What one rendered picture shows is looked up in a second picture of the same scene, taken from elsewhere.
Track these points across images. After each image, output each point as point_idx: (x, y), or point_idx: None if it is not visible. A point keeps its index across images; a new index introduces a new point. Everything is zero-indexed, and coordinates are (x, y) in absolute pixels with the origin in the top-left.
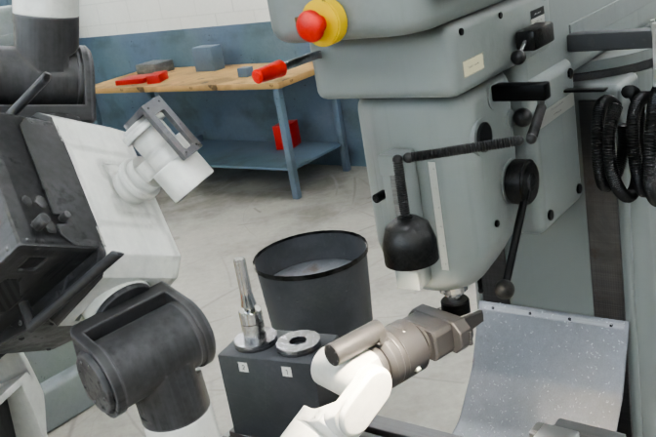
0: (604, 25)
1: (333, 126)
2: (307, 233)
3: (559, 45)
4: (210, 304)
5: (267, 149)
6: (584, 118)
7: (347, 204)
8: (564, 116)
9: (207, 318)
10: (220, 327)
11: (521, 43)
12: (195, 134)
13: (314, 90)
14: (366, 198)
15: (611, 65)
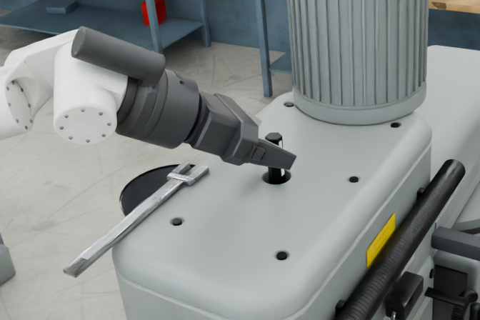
0: (467, 188)
1: (196, 5)
2: (168, 166)
3: (424, 250)
4: (82, 193)
5: (136, 23)
6: (438, 281)
7: (206, 86)
8: (422, 315)
9: (79, 209)
10: (91, 221)
11: (391, 312)
12: None
13: None
14: (223, 81)
15: (469, 227)
